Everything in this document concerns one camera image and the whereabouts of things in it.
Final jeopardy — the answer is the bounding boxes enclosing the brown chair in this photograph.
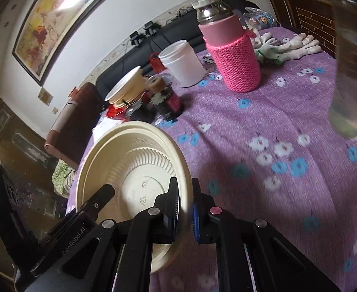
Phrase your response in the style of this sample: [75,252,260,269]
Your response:
[44,82,104,169]

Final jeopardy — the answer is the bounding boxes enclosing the small wall plaque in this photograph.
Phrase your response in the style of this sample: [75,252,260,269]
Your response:
[38,88,55,106]

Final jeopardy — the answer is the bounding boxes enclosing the red cup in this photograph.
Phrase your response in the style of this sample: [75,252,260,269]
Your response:
[150,52,164,74]

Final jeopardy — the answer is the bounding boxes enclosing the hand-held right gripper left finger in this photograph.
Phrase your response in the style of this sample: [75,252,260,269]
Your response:
[17,177,181,292]

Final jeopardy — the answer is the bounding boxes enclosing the dark glass jar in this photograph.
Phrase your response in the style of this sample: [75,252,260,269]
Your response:
[154,87,185,120]

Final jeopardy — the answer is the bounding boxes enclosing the pink knitted sleeve bottle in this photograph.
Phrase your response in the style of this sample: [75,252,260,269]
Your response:
[191,0,262,93]

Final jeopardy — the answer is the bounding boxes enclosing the white work gloves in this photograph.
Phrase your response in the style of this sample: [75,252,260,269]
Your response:
[252,32,322,66]

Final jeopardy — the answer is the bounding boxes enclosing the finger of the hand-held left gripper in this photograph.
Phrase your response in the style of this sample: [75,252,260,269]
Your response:
[74,184,116,221]

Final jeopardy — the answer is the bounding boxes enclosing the clear plastic bottle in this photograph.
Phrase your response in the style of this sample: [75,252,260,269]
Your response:
[328,0,357,139]

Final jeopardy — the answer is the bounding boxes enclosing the red bowl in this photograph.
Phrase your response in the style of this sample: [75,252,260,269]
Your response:
[107,103,136,120]

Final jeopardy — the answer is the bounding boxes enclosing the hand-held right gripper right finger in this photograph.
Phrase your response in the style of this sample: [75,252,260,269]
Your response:
[191,178,342,292]

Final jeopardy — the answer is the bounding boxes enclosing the framed painting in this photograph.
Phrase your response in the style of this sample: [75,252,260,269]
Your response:
[12,0,127,86]

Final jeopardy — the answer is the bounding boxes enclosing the crumpled plastic water bottle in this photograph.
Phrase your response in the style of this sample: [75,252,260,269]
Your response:
[245,7,276,30]

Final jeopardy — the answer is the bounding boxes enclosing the black sofa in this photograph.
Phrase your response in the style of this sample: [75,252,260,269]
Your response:
[96,0,249,98]

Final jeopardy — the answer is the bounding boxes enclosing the beige plastic bowl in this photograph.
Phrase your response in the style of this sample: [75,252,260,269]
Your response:
[75,121,194,274]

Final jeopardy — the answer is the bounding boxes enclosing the white plastic jar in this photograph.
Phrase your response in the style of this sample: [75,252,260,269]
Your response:
[158,40,206,88]

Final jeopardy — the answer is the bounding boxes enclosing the green patterned cloth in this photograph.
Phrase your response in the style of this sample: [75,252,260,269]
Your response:
[52,160,77,198]

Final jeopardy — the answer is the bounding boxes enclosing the purple floral tablecloth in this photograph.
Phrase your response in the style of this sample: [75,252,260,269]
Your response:
[66,26,357,292]

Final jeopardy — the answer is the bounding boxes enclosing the stack of beige bowls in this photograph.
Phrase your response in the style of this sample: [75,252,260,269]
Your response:
[104,66,150,108]

